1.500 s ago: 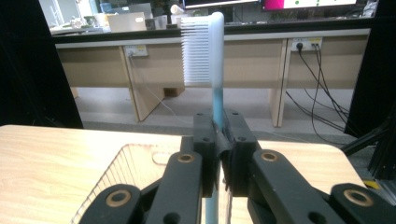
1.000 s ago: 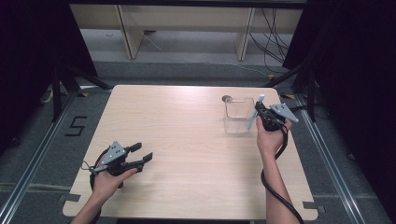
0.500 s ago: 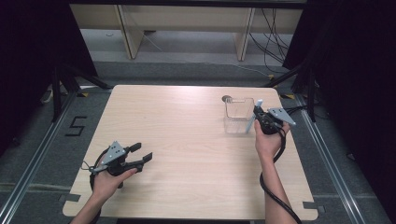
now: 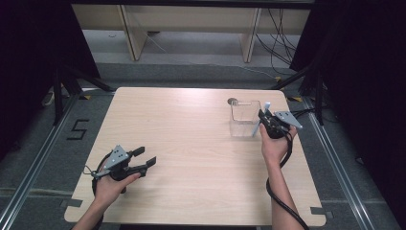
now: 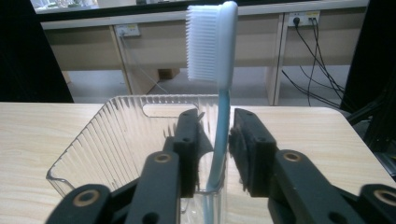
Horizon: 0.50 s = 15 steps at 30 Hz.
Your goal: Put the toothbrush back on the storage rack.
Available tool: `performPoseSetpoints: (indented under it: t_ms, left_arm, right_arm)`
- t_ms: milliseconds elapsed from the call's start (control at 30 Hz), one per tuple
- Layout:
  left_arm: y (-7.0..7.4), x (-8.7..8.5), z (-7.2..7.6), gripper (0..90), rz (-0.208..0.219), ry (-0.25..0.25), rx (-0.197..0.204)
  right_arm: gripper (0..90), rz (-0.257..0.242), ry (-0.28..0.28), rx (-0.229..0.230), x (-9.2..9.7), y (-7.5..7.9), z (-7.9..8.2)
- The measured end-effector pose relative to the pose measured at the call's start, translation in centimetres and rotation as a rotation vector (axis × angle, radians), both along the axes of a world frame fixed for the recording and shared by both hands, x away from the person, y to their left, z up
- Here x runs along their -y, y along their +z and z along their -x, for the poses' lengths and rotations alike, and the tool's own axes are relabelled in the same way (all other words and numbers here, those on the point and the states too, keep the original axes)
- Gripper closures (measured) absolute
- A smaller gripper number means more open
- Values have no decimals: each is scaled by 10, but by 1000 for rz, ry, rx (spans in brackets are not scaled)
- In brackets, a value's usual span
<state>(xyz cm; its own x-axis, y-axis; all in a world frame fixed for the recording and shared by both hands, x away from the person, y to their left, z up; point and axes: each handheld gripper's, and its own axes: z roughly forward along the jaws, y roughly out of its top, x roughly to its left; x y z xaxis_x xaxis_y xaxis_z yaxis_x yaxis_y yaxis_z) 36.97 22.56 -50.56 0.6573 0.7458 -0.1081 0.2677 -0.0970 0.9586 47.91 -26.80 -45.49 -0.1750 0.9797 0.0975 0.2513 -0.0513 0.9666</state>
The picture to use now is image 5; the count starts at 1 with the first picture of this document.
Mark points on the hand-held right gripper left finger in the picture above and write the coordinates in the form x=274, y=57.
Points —
x=186, y=149

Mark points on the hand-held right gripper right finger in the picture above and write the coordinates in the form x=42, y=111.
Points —
x=253, y=149

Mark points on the clear plastic container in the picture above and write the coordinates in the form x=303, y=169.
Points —
x=118, y=137

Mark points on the light blue toothbrush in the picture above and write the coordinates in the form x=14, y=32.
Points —
x=222, y=62

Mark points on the small cardboard box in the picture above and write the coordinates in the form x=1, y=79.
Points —
x=168, y=73

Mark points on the black metal stand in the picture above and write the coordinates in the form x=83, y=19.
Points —
x=378, y=124

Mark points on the white wall socket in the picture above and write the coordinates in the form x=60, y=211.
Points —
x=303, y=18
x=127, y=30

